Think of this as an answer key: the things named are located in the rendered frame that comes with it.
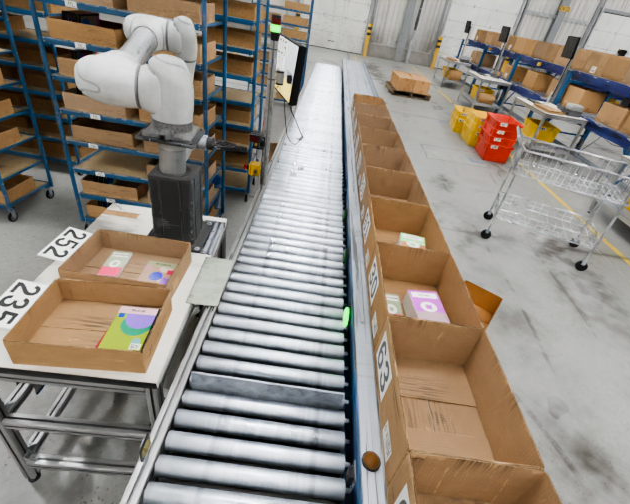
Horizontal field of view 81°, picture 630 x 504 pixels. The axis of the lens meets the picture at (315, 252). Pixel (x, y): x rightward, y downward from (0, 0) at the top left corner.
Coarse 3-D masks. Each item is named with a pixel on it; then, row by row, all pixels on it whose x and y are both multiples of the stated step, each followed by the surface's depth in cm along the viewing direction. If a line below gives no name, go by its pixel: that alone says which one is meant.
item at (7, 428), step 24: (192, 312) 144; (192, 336) 165; (24, 384) 137; (48, 384) 111; (72, 384) 112; (96, 384) 111; (0, 408) 124; (0, 432) 128; (48, 432) 152; (72, 432) 127; (96, 432) 126; (120, 432) 127; (144, 432) 128; (48, 456) 142
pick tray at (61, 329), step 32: (64, 288) 128; (96, 288) 128; (128, 288) 129; (160, 288) 129; (32, 320) 115; (64, 320) 123; (96, 320) 125; (160, 320) 121; (32, 352) 106; (64, 352) 106; (96, 352) 106; (128, 352) 107
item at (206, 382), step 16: (192, 384) 112; (208, 384) 111; (224, 384) 111; (240, 384) 110; (256, 384) 110; (272, 384) 109; (272, 400) 114; (288, 400) 113; (304, 400) 113; (320, 400) 112; (336, 400) 112
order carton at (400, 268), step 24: (384, 264) 144; (408, 264) 144; (432, 264) 143; (456, 264) 134; (384, 288) 116; (408, 288) 145; (432, 288) 147; (456, 288) 130; (384, 312) 110; (456, 312) 127
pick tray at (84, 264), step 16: (96, 240) 151; (112, 240) 155; (128, 240) 154; (144, 240) 154; (160, 240) 154; (176, 240) 153; (80, 256) 142; (96, 256) 151; (144, 256) 156; (160, 256) 158; (176, 256) 158; (64, 272) 130; (80, 272) 129; (96, 272) 144; (128, 272) 147; (176, 272) 140; (176, 288) 143
